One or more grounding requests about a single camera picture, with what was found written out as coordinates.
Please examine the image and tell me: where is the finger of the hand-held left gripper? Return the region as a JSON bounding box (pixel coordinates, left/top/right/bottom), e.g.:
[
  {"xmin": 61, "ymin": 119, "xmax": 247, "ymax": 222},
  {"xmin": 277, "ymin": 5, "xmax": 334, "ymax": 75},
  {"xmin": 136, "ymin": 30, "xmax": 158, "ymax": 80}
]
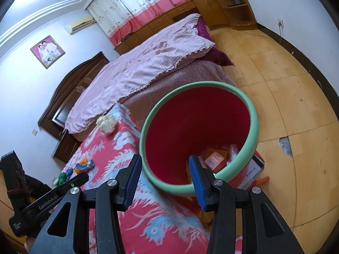
[{"xmin": 53, "ymin": 172, "xmax": 90, "ymax": 195}]

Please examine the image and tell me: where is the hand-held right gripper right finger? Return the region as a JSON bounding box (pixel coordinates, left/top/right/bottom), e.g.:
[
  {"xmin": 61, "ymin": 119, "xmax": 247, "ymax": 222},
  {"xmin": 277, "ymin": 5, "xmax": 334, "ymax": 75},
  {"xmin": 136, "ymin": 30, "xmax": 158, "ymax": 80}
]
[{"xmin": 188, "ymin": 155, "xmax": 305, "ymax": 254}]

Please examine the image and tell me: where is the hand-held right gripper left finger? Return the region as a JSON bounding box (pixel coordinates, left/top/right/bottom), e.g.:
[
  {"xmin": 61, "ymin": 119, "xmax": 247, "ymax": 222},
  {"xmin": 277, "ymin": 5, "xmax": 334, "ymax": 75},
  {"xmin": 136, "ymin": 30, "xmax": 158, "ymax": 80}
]
[{"xmin": 28, "ymin": 153, "xmax": 143, "ymax": 254}]

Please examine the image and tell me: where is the orange cardboard box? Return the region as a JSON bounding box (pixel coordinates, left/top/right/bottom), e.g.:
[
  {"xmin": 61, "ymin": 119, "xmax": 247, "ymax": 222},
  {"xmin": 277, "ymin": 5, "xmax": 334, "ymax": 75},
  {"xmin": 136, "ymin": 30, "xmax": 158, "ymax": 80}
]
[{"xmin": 200, "ymin": 148, "xmax": 229, "ymax": 174}]

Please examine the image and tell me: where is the red bucket with green rim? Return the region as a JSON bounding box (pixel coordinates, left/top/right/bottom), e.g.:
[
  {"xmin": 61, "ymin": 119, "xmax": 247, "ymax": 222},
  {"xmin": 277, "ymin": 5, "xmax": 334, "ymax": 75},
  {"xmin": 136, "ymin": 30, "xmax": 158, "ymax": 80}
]
[{"xmin": 139, "ymin": 81, "xmax": 258, "ymax": 197}]

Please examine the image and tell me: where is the orange and blue toy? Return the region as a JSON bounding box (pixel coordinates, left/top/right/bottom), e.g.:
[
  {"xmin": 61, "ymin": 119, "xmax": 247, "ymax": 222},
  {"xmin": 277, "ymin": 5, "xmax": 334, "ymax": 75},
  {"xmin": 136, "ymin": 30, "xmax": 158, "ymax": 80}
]
[{"xmin": 74, "ymin": 158, "xmax": 89, "ymax": 174}]

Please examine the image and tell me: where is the dark cloth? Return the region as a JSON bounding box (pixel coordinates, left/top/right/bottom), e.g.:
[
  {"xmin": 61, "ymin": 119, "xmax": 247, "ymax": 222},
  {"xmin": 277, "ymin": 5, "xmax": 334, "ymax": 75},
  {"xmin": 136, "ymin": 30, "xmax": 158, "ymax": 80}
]
[{"xmin": 0, "ymin": 151, "xmax": 53, "ymax": 204}]

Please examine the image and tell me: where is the dark wooden nightstand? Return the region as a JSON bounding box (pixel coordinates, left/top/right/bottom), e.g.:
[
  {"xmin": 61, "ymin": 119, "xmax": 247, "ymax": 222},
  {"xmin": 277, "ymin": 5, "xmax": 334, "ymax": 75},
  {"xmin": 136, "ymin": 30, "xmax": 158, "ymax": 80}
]
[{"xmin": 55, "ymin": 132, "xmax": 82, "ymax": 164}]

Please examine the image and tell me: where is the clear plastic bag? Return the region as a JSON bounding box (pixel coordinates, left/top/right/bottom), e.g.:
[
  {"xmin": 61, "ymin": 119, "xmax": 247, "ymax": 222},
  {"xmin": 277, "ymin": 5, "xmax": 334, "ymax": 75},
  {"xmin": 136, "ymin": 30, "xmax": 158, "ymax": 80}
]
[{"xmin": 212, "ymin": 143, "xmax": 243, "ymax": 162}]

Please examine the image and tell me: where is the red floral tablecloth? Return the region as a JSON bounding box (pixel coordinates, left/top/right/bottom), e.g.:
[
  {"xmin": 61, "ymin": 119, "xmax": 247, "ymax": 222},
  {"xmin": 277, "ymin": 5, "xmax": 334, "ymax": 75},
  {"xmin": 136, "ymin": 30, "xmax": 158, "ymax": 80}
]
[{"xmin": 62, "ymin": 103, "xmax": 243, "ymax": 254}]

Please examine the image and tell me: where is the white cardboard box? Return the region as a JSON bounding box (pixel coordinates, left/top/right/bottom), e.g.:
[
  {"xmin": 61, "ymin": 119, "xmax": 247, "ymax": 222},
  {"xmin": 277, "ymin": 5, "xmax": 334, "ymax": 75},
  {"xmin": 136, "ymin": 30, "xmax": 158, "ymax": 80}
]
[{"xmin": 240, "ymin": 151, "xmax": 265, "ymax": 191}]

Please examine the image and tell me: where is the crumpled cream tissue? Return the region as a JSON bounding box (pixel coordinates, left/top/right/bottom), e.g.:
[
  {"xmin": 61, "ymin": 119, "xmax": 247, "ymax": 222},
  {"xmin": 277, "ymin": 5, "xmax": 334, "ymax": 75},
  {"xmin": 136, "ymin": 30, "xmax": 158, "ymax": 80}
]
[{"xmin": 96, "ymin": 114, "xmax": 117, "ymax": 133}]

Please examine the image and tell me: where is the dark wooden headboard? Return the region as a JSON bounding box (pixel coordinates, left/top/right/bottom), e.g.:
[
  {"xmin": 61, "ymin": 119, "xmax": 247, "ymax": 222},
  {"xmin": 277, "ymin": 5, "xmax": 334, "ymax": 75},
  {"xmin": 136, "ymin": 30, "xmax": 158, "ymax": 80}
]
[{"xmin": 38, "ymin": 51, "xmax": 110, "ymax": 135}]

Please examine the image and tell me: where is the bed with brown bedspread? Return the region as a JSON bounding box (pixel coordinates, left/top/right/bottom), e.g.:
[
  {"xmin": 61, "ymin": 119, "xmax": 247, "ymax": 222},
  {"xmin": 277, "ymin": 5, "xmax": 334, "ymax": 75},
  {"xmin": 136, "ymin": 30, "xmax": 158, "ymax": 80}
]
[{"xmin": 65, "ymin": 59, "xmax": 237, "ymax": 142}]

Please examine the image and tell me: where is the pink blanket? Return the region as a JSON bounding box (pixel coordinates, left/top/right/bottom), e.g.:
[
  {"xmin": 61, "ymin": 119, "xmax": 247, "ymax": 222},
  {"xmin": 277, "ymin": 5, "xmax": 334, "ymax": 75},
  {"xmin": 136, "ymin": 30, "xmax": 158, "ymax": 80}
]
[{"xmin": 65, "ymin": 13, "xmax": 215, "ymax": 134}]

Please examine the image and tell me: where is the purple pillow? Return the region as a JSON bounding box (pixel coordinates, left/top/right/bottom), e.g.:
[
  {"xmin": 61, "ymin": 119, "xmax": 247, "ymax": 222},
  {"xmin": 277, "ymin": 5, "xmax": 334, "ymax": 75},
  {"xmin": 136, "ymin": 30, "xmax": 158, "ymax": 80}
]
[{"xmin": 195, "ymin": 18, "xmax": 235, "ymax": 66}]

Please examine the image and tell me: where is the wooden corner shelf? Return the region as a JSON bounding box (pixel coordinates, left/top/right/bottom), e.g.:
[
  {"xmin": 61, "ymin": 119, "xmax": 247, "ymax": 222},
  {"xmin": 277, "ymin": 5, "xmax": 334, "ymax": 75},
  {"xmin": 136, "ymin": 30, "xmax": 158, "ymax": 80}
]
[{"xmin": 213, "ymin": 0, "xmax": 258, "ymax": 31}]

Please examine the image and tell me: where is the low wooden cabinet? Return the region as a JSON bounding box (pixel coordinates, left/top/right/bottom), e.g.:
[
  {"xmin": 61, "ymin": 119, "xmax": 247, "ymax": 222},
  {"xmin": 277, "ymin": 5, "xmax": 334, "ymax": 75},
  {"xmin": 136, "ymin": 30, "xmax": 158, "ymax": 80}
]
[{"xmin": 114, "ymin": 0, "xmax": 228, "ymax": 56}]

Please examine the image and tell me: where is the white and pink curtain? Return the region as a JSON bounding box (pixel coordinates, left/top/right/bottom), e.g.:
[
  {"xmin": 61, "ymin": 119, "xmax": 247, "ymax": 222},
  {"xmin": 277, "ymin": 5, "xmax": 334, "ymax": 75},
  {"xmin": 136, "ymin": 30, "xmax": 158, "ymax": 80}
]
[{"xmin": 87, "ymin": 0, "xmax": 207, "ymax": 47}]

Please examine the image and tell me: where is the framed wall photo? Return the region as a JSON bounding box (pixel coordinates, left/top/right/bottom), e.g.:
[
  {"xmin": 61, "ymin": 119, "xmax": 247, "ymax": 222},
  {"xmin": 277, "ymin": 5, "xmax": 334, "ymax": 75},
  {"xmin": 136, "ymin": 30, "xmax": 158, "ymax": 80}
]
[{"xmin": 30, "ymin": 35, "xmax": 66, "ymax": 69}]

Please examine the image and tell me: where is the wall air conditioner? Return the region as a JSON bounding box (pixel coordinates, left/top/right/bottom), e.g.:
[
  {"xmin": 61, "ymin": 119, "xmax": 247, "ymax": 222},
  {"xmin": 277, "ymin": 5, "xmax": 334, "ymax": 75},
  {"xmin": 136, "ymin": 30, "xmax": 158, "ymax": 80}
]
[{"xmin": 66, "ymin": 16, "xmax": 96, "ymax": 34}]

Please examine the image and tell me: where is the power cable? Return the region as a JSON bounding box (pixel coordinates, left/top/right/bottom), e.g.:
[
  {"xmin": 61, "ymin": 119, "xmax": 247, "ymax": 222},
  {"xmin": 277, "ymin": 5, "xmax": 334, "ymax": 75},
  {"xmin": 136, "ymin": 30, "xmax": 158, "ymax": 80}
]
[{"xmin": 238, "ymin": 26, "xmax": 282, "ymax": 44}]

